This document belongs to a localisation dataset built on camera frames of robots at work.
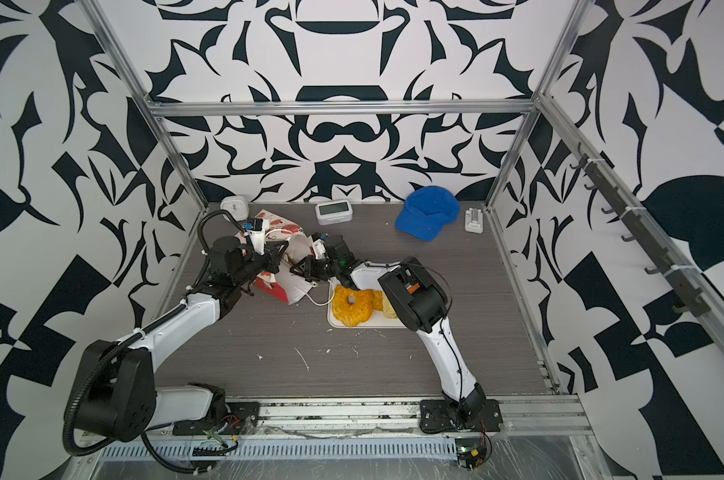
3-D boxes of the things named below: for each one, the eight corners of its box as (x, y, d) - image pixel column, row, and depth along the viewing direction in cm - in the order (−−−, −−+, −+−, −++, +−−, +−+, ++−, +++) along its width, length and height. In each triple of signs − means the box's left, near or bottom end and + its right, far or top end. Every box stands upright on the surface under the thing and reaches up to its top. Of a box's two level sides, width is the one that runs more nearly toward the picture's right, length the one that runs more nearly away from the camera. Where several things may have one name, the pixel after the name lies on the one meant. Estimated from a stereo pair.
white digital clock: (317, 226, 114) (316, 219, 111) (315, 210, 119) (314, 203, 117) (354, 220, 116) (354, 214, 113) (351, 205, 121) (350, 198, 118)
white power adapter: (464, 231, 116) (466, 225, 113) (464, 212, 122) (466, 206, 120) (481, 233, 115) (484, 227, 113) (480, 215, 121) (483, 209, 119)
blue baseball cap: (391, 227, 116) (393, 217, 112) (415, 190, 129) (417, 180, 125) (442, 247, 110) (445, 238, 106) (462, 206, 123) (465, 197, 119)
